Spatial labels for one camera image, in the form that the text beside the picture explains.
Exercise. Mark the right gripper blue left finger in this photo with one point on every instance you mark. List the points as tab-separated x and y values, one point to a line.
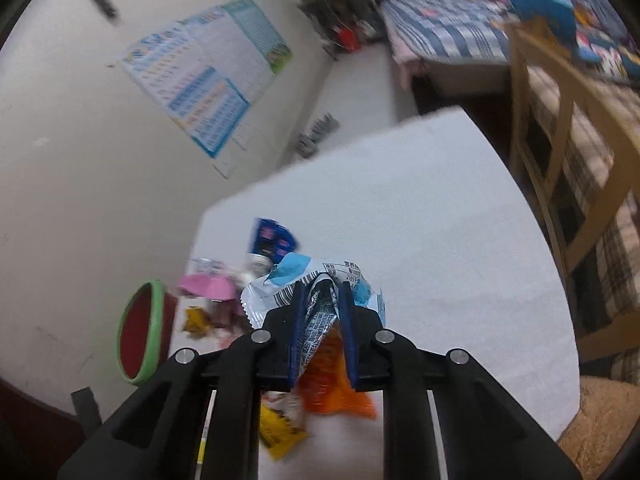
298	312

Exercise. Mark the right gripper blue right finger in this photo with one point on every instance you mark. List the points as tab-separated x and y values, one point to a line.
346	311

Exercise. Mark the light blue white snack bag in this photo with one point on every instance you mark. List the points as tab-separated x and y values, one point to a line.
322	279

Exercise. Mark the orange snack bag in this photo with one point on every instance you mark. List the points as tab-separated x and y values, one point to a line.
324	386

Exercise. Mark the yellow snack packet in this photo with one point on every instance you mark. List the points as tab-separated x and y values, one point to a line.
277	433

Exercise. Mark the silver brown snack wrapper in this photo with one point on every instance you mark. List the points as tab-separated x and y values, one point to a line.
255	266

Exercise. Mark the pink snack wrapper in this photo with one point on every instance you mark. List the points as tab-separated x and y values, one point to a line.
215	287

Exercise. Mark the dark blue pig wrapper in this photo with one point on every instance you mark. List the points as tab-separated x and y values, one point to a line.
272	240

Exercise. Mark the small yellow wrapper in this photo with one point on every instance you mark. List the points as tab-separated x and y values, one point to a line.
196	322

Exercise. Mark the grey shoe near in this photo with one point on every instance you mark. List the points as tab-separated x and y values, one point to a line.
307	145

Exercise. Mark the grey shoe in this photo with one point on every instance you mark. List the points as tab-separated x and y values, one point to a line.
307	145
322	127

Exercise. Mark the red bin with green rim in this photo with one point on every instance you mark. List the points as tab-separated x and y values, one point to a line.
144	332

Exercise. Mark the grey shoe far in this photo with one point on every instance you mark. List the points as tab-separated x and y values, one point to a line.
322	127

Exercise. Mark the red bucket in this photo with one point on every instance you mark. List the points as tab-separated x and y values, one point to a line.
348	39

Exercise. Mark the bed with plaid quilt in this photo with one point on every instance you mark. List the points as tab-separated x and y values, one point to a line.
472	32

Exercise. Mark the wooden chair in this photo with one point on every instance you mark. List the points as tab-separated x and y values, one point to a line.
533	46

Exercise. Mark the dark metal side table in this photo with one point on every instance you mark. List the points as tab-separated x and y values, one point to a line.
361	16

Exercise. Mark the plaid seat cushion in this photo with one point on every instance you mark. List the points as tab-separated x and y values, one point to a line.
583	147

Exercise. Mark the brown fuzzy rug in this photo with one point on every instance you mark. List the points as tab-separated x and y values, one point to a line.
607	413

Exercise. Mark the blue book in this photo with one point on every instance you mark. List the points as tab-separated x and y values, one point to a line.
559	16

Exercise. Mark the green bordered wall poster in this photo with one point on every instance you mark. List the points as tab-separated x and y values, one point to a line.
261	32

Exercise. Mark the blue learning wall poster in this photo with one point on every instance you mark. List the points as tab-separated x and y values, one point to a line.
173	69

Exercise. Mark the white middle wall poster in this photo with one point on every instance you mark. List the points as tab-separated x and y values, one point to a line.
230	51

